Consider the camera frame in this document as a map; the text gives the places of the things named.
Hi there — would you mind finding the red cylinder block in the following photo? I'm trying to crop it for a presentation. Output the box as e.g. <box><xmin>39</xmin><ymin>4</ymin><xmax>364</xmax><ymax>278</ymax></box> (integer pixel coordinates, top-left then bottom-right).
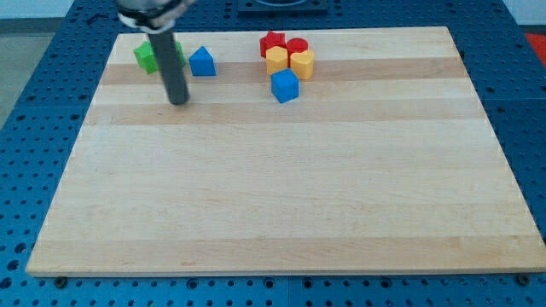
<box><xmin>286</xmin><ymin>38</ymin><xmax>309</xmax><ymax>56</ymax></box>

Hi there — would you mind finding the yellow hexagon block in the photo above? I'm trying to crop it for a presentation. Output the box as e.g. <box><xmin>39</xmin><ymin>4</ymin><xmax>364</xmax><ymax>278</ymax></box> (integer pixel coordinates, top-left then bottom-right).
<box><xmin>265</xmin><ymin>46</ymin><xmax>288</xmax><ymax>75</ymax></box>

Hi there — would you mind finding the wooden board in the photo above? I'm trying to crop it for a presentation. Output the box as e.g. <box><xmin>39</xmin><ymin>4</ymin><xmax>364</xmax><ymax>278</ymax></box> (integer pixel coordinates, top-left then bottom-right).
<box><xmin>26</xmin><ymin>26</ymin><xmax>545</xmax><ymax>277</ymax></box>

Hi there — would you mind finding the yellow heart block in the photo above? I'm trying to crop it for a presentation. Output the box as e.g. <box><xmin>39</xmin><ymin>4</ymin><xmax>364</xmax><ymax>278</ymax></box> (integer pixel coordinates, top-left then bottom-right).
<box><xmin>290</xmin><ymin>50</ymin><xmax>315</xmax><ymax>80</ymax></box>

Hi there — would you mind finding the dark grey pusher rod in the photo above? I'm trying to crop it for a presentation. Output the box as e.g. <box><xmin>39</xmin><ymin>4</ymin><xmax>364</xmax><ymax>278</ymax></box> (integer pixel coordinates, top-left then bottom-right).
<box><xmin>148</xmin><ymin>30</ymin><xmax>189</xmax><ymax>106</ymax></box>

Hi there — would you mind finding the red star block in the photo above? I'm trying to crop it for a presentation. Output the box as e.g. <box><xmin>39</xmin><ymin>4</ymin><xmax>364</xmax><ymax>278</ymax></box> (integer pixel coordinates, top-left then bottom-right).
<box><xmin>259</xmin><ymin>31</ymin><xmax>286</xmax><ymax>58</ymax></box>

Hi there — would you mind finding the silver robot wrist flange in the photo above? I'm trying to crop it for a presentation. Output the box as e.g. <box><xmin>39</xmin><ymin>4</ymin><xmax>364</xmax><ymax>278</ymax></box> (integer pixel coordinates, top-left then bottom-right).
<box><xmin>114</xmin><ymin>0</ymin><xmax>196</xmax><ymax>34</ymax></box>

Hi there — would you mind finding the green star block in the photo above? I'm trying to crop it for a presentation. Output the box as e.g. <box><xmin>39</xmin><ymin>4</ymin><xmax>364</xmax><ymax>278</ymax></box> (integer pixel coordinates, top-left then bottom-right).
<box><xmin>133</xmin><ymin>41</ymin><xmax>159</xmax><ymax>74</ymax></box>

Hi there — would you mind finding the red object at edge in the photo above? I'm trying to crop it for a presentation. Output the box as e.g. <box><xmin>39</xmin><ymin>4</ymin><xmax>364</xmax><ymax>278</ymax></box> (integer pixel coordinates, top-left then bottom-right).
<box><xmin>525</xmin><ymin>33</ymin><xmax>546</xmax><ymax>66</ymax></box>

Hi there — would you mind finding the green circle block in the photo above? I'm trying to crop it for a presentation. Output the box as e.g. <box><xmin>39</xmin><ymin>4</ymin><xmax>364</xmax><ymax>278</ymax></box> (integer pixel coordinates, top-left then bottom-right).
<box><xmin>175</xmin><ymin>41</ymin><xmax>186</xmax><ymax>67</ymax></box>

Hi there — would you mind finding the blue cube block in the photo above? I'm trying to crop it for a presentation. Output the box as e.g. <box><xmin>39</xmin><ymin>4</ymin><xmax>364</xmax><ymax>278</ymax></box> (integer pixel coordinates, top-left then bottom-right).
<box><xmin>270</xmin><ymin>68</ymin><xmax>299</xmax><ymax>103</ymax></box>

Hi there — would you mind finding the blue triangle block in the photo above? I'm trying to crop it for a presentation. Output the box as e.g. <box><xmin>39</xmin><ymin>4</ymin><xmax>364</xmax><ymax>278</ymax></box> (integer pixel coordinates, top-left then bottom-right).
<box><xmin>189</xmin><ymin>46</ymin><xmax>217</xmax><ymax>77</ymax></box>

